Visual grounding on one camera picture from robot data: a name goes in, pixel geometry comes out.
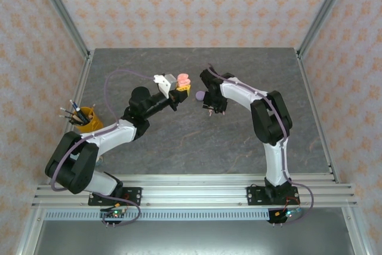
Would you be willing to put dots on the pink earbud charging case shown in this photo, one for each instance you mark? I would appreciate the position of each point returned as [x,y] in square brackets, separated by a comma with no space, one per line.
[183,79]

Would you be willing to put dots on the purple earbud charging case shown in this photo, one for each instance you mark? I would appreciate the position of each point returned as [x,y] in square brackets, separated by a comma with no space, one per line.
[200,95]

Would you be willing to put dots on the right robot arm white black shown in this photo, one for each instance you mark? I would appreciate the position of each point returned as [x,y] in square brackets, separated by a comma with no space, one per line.
[238,90]

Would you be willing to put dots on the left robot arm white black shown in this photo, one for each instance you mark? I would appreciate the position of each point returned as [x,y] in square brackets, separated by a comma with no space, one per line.
[110,135]

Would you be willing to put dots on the wooden pencil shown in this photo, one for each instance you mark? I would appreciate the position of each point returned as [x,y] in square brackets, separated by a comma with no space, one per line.
[92,108]

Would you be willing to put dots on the yellow pencil holder cup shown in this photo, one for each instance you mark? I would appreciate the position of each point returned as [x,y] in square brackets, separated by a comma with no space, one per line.
[92,125]

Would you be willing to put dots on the blue white pen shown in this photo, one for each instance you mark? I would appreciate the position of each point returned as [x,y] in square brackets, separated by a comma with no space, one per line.
[75,107]

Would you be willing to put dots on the tan and teal small object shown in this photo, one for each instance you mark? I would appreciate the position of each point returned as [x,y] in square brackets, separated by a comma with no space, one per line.
[100,162]

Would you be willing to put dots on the dark pencil white tip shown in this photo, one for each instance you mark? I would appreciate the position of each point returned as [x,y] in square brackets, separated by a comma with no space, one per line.
[65,116]
[67,110]

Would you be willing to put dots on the small circuit board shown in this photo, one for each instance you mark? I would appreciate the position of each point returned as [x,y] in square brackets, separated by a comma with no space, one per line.
[288,214]
[115,214]

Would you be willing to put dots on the grey metal panel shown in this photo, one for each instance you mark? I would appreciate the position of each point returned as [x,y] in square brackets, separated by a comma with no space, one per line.
[194,240]

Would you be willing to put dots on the aluminium table side rail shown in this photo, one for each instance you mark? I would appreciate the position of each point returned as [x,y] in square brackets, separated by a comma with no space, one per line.
[80,87]
[310,87]

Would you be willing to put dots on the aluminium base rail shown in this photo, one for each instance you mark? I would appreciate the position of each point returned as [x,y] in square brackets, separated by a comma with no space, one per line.
[194,189]

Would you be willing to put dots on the aluminium frame post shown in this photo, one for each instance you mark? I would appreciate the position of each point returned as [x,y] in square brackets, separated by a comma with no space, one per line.
[323,13]
[63,13]

